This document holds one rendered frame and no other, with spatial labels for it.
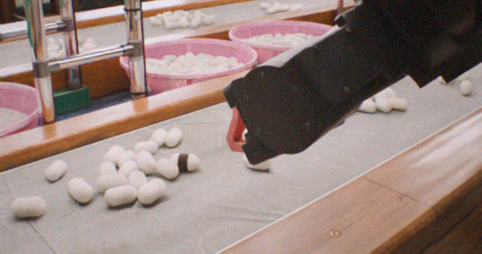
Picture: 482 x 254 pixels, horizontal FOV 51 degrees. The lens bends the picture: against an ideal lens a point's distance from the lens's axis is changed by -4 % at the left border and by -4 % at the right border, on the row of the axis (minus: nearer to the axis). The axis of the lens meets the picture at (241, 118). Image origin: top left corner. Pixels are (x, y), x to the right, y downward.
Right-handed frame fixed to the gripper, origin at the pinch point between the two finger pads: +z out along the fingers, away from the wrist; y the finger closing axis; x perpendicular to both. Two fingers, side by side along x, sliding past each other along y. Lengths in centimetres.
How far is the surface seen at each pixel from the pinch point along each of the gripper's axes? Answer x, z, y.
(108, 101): -24, 53, -16
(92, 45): -40, 59, -21
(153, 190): 0.4, 11.0, 4.3
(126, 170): -3.4, 15.6, 4.2
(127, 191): -0.6, 12.4, 6.5
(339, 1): -34, 46, -91
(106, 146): -8.9, 25.0, 0.9
